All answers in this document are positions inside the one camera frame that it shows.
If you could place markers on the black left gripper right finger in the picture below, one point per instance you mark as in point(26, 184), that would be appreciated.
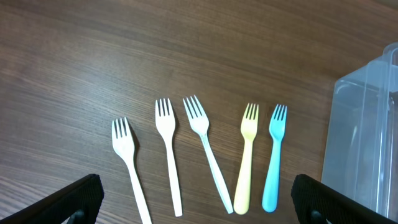
point(314, 202)

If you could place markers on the blue plastic fork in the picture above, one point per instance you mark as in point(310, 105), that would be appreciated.
point(277, 132)

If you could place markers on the clear left plastic container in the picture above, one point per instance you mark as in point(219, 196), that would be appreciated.
point(361, 149)

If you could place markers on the clear white plastic fork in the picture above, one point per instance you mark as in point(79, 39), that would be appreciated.
point(200, 124)

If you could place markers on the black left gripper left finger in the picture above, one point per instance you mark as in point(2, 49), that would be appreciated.
point(78, 202)

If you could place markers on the yellow plastic fork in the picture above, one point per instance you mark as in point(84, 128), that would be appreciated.
point(243, 188)

